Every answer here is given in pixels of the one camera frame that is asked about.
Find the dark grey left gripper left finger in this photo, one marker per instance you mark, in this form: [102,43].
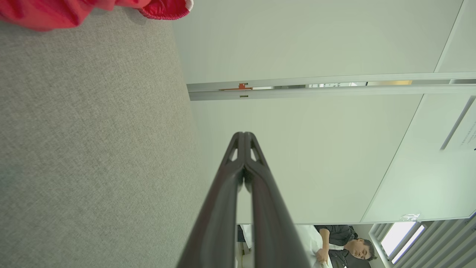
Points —
[217,223]

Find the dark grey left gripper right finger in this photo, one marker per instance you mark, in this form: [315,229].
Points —
[271,230]

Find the red cloth garment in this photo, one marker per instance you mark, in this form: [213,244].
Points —
[44,13]

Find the person in black shirt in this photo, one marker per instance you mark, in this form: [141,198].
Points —
[346,247]

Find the orange tag on post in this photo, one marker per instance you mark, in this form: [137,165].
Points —
[240,88]

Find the grey twin partition post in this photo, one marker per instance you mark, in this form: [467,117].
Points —
[334,91]

